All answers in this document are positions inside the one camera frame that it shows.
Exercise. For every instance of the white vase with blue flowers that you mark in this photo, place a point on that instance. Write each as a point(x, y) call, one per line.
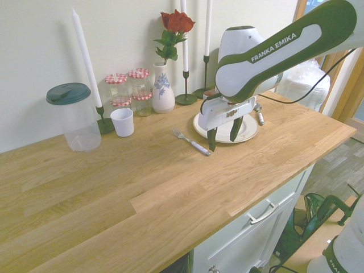
point(163, 94)

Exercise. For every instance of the wooden door frame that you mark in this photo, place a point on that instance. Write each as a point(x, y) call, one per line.
point(349, 94)

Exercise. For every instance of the tall white candle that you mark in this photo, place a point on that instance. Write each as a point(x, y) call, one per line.
point(185, 42)
point(86, 59)
point(208, 28)

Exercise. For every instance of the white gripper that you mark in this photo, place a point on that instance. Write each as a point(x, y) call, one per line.
point(221, 112)

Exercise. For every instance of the green clamp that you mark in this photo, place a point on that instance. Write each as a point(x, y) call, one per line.
point(327, 207)

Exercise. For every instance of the glass jar red checked lid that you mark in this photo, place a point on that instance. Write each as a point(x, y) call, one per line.
point(116, 85)
point(120, 102)
point(138, 81)
point(142, 105)

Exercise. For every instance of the white plastic cup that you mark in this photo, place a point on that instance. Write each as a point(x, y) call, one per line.
point(122, 122)

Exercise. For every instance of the wooden mounting board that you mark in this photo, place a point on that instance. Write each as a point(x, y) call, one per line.
point(312, 250)

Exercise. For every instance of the clear jug with green lid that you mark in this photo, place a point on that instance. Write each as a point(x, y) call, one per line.
point(76, 119)

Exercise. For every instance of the round metal cabinet knob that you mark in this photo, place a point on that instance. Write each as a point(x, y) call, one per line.
point(213, 269)

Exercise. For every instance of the clear plastic wrapped bundle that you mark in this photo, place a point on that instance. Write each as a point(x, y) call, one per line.
point(304, 85)

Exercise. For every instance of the red rose with green leaves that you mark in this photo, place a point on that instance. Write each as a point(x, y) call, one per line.
point(176, 21)

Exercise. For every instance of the white plate with gold rim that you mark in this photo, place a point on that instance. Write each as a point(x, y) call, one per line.
point(248, 128)

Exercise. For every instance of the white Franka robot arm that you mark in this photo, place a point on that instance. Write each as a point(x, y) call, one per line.
point(284, 42)

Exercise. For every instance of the black candle holder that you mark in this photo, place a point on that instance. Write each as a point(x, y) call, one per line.
point(205, 82)
point(185, 98)
point(104, 125)

